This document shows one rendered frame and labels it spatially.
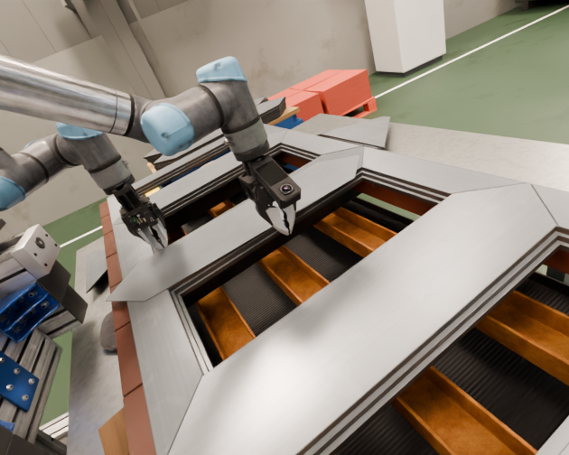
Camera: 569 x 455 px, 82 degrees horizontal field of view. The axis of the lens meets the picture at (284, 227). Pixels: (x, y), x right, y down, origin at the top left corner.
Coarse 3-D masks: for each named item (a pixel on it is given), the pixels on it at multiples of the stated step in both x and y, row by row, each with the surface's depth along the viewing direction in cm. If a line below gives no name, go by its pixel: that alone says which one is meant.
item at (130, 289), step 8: (136, 264) 84; (136, 272) 81; (128, 280) 79; (136, 280) 78; (120, 288) 77; (128, 288) 76; (136, 288) 75; (120, 296) 74; (128, 296) 73; (136, 296) 72; (144, 296) 71
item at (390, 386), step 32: (192, 160) 141; (320, 160) 98; (192, 192) 112; (416, 192) 72; (224, 256) 75; (544, 256) 49; (192, 288) 72; (512, 288) 47; (416, 352) 43; (384, 384) 41; (352, 416) 39; (320, 448) 38; (544, 448) 32
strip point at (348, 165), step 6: (348, 156) 93; (354, 156) 92; (318, 162) 96; (324, 162) 95; (330, 162) 94; (336, 162) 92; (342, 162) 91; (348, 162) 90; (354, 162) 89; (336, 168) 90; (342, 168) 89; (348, 168) 88; (354, 168) 86; (348, 174) 85; (354, 174) 84
